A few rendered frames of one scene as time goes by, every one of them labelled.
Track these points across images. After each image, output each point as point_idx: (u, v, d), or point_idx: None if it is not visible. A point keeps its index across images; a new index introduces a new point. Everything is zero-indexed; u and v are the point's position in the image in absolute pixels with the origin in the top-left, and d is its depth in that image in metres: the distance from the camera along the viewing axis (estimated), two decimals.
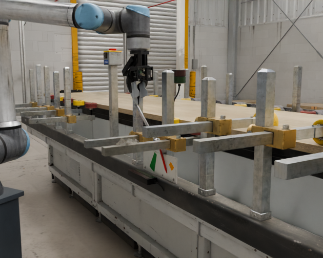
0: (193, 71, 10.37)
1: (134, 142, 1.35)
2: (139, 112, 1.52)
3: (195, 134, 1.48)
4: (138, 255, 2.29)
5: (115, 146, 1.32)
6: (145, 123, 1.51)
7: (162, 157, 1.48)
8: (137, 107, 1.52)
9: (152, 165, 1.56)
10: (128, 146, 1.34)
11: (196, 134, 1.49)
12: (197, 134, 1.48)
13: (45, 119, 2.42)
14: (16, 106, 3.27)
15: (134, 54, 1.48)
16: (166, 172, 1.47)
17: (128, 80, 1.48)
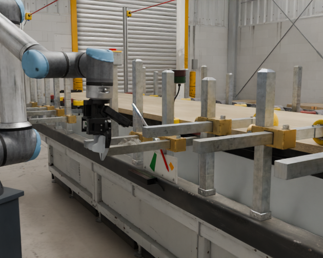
0: (193, 71, 10.37)
1: (136, 142, 1.36)
2: (137, 114, 1.53)
3: (197, 134, 1.49)
4: (138, 255, 2.29)
5: (117, 146, 1.32)
6: (144, 124, 1.52)
7: (163, 156, 1.47)
8: (136, 109, 1.53)
9: (152, 165, 1.56)
10: (130, 146, 1.35)
11: (198, 134, 1.49)
12: (199, 134, 1.49)
13: (45, 119, 2.42)
14: None
15: None
16: (168, 170, 1.45)
17: None
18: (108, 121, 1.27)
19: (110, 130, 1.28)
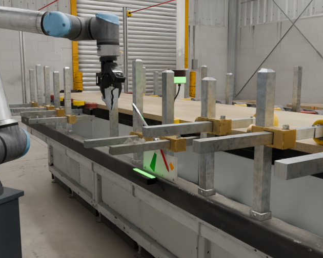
0: (193, 71, 10.37)
1: (141, 141, 1.37)
2: (137, 114, 1.53)
3: (200, 133, 1.50)
4: (138, 255, 2.29)
5: (122, 145, 1.34)
6: (144, 124, 1.52)
7: (163, 156, 1.47)
8: (136, 109, 1.53)
9: (152, 165, 1.56)
10: (135, 145, 1.36)
11: None
12: None
13: (45, 119, 2.42)
14: (16, 106, 3.27)
15: (112, 61, 1.51)
16: (168, 170, 1.45)
17: (119, 86, 1.54)
18: (102, 75, 1.49)
19: (105, 84, 1.49)
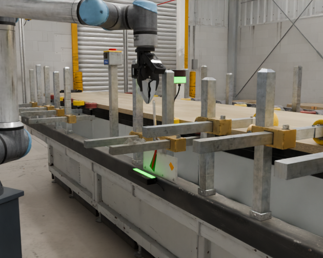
0: (193, 71, 10.37)
1: (141, 141, 1.37)
2: (153, 112, 1.42)
3: (200, 133, 1.50)
4: (138, 255, 2.29)
5: (122, 145, 1.34)
6: (154, 123, 1.45)
7: (154, 156, 1.53)
8: (154, 108, 1.41)
9: None
10: (135, 145, 1.36)
11: None
12: None
13: (45, 119, 2.42)
14: None
15: (149, 51, 1.43)
16: (152, 168, 1.56)
17: (156, 78, 1.46)
18: (139, 66, 1.40)
19: (142, 76, 1.41)
